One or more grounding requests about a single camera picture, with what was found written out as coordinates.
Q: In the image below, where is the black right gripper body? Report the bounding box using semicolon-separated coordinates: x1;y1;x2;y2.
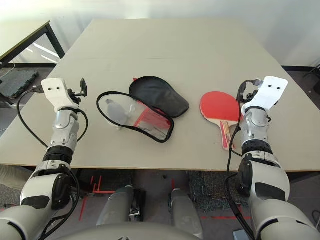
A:
243;88;260;102

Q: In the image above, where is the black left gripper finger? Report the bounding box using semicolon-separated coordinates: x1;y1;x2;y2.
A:
79;77;89;98

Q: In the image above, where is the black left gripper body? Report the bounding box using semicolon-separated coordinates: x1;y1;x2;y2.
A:
67;88;85;106

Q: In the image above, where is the red ping-pong paddle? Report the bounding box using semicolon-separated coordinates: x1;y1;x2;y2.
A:
199;91;245;151

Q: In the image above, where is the black red paddle case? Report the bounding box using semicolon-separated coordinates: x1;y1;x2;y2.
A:
96;75;190;144

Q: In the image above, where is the black foam floor mat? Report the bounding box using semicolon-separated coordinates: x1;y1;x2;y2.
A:
0;69;41;100

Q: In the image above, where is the dark speckled floor mat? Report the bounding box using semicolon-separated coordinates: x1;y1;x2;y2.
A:
188;171;251;213

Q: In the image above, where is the grey left robot leg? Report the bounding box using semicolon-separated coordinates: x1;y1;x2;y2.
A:
96;184;133;229

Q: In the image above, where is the grey robot leg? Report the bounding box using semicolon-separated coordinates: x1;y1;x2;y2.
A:
169;188;205;239
96;184;133;229

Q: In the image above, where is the grey speckled floor mat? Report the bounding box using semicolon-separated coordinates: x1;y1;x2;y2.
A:
0;164;33;208

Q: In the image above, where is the black left robot foot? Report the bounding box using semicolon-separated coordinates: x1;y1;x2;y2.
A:
129;189;147;222

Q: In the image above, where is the grey right robot leg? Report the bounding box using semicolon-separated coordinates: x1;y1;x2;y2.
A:
169;188;205;239

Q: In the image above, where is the grey box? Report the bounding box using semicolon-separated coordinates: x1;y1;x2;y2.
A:
232;228;251;240

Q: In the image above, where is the grey robot torso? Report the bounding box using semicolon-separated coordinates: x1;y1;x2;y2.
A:
42;219;201;240

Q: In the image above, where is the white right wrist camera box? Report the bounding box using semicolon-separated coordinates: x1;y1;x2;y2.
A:
241;76;289;113

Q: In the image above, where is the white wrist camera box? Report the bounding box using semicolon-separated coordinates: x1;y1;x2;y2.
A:
241;76;289;113
41;77;81;111

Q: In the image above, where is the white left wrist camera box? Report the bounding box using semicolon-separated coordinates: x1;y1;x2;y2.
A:
41;77;81;111

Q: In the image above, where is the side table with black frame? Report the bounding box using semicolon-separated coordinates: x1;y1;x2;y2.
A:
0;20;66;74

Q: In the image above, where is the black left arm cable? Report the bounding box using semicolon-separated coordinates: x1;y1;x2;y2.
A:
17;84;90;240

